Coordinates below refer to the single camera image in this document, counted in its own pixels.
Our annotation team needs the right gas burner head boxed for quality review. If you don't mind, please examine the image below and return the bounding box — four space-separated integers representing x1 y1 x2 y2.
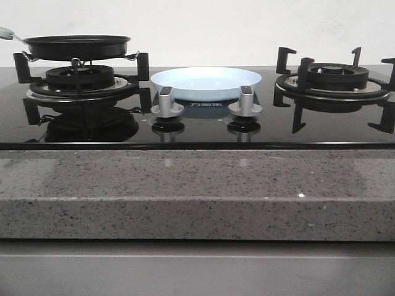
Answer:
307 63 369 91

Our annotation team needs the black glass cooktop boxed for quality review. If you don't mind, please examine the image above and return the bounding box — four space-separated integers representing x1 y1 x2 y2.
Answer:
1 67 394 150

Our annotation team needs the gas burner head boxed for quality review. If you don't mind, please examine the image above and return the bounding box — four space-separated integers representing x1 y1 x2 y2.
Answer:
307 63 369 91
46 65 115 92

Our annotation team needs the right black burner grate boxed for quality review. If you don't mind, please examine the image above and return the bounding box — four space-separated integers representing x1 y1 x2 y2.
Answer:
273 47 394 133

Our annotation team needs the right silver stove knob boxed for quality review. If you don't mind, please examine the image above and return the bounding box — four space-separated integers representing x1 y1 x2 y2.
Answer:
228 86 262 117

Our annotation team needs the black burner grate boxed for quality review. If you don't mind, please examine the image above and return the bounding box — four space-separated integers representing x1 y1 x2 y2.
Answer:
14 52 152 129
273 47 394 133

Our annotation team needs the wire pan support ring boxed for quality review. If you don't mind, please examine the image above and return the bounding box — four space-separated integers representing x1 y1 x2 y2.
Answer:
22 50 140 72

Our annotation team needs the grey speckled stone countertop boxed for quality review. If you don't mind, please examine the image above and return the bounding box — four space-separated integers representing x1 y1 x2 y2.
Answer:
1 150 394 241

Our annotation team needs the left gas burner head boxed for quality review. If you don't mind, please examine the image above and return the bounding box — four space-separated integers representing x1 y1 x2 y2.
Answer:
46 65 115 92

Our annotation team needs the grey cabinet front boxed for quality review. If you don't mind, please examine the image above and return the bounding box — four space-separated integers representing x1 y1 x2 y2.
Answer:
1 241 394 295

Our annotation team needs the black frying pan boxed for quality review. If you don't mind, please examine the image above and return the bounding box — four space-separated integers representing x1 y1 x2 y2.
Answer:
19 35 131 61

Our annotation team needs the light blue plate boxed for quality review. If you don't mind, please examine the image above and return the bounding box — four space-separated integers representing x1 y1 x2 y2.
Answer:
151 67 262 102

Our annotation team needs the left silver stove knob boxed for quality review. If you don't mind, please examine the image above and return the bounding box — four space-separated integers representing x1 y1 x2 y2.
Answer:
151 86 184 118

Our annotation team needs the left black burner grate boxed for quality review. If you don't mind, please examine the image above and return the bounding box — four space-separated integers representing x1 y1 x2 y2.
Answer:
14 52 152 129

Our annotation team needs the silver stove knob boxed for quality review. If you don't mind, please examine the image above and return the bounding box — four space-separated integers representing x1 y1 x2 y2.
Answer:
228 86 262 117
151 86 184 118

